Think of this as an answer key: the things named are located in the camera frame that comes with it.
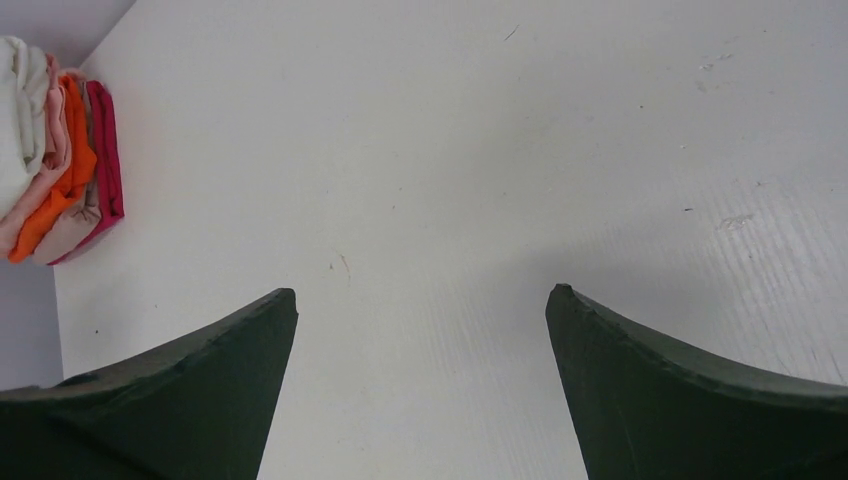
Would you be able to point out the white t shirt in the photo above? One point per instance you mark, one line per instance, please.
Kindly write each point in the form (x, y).
(25, 81)

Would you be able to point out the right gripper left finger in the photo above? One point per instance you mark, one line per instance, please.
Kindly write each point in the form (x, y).
(200, 406)

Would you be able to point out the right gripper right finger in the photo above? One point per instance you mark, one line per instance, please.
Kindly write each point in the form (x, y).
(645, 405)

